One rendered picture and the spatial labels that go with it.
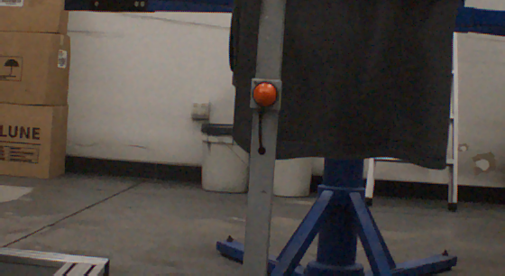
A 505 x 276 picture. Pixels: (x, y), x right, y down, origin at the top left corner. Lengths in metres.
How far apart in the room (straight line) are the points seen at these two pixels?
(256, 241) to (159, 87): 5.03
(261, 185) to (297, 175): 4.60
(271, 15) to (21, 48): 4.79
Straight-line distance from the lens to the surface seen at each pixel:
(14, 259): 2.69
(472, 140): 6.92
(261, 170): 1.97
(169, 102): 6.97
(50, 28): 6.72
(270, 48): 1.97
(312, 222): 3.47
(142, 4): 4.07
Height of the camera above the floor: 0.69
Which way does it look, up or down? 3 degrees down
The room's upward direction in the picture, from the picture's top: 4 degrees clockwise
